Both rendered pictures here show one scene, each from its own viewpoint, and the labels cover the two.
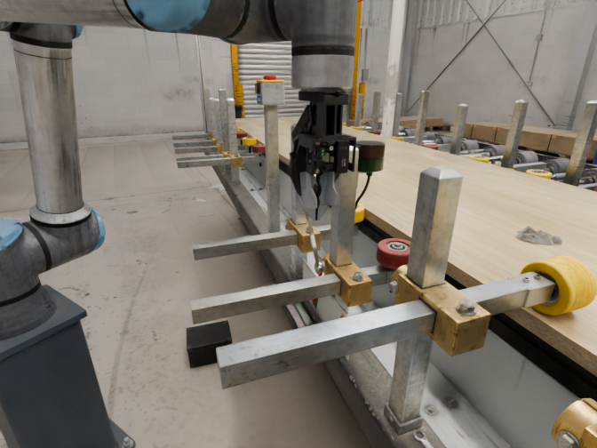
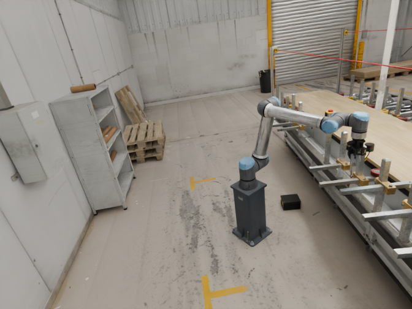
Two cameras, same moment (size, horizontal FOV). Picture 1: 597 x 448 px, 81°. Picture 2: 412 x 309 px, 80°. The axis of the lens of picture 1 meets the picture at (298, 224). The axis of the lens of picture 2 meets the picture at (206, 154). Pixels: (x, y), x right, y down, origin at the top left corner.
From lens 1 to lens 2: 144 cm
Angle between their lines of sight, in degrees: 21
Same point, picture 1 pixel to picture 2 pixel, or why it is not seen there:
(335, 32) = (363, 129)
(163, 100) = (227, 71)
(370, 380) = (367, 205)
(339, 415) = (350, 232)
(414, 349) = (379, 195)
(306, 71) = (355, 136)
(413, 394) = (379, 206)
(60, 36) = not seen: hidden behind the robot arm
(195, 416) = (290, 225)
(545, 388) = not seen: outside the picture
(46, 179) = (262, 146)
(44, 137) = (265, 136)
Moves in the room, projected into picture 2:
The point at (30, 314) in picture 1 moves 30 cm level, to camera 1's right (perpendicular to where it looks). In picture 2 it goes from (255, 184) to (288, 186)
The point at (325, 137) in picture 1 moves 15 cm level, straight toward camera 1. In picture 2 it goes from (359, 148) to (362, 159)
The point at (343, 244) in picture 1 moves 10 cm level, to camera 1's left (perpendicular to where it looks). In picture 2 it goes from (360, 170) to (344, 169)
